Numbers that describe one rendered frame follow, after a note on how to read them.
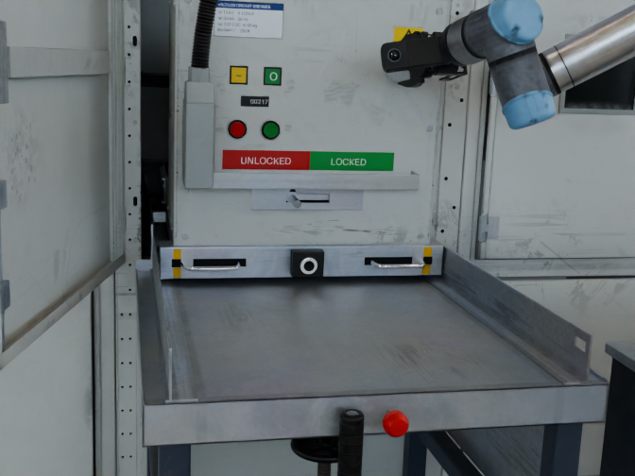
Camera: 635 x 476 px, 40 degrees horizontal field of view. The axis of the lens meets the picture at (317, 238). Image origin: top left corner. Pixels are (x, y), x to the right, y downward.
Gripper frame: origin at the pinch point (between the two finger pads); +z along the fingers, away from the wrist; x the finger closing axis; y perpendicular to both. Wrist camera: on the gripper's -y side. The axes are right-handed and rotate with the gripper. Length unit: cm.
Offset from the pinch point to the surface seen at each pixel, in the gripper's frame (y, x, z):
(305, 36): -14.2, 6.7, 3.3
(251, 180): -23.8, -17.9, 9.9
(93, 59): -50, 3, 12
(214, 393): -47, -49, -28
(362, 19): -4.5, 9.2, -0.3
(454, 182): 23.2, -18.9, 14.6
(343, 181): -7.7, -19.0, 5.7
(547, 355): 2, -50, -33
